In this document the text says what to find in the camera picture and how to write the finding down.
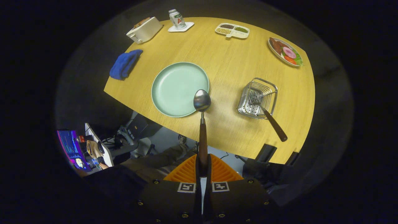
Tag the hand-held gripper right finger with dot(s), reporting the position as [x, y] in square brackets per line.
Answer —
[239, 202]

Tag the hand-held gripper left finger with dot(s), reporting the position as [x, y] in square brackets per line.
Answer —
[168, 202]

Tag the person's tan trousers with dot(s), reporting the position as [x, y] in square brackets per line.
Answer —
[158, 161]

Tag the person's shoe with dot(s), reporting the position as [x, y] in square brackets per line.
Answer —
[182, 139]

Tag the black box under table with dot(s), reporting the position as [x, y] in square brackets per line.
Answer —
[137, 126]

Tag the tan object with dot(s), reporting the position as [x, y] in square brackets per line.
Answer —
[92, 148]

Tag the pale green plate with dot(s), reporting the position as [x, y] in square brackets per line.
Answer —
[177, 90]

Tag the computer monitor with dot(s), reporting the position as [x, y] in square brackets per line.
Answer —
[70, 146]

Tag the black backdrop cloth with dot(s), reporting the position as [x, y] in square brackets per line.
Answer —
[329, 124]

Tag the blue folded cloth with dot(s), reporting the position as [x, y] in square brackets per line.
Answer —
[124, 65]

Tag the white plate with food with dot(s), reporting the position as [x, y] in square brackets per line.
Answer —
[284, 51]

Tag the white divided dish with beans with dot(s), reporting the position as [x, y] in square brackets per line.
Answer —
[238, 33]

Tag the white toaster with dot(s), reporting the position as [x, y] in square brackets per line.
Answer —
[146, 31]

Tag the white square coaster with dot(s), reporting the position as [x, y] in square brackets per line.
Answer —
[189, 26]

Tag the toast slice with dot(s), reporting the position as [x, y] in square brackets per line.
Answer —
[142, 22]

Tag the small white drink bottle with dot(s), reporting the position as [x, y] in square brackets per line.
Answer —
[178, 20]

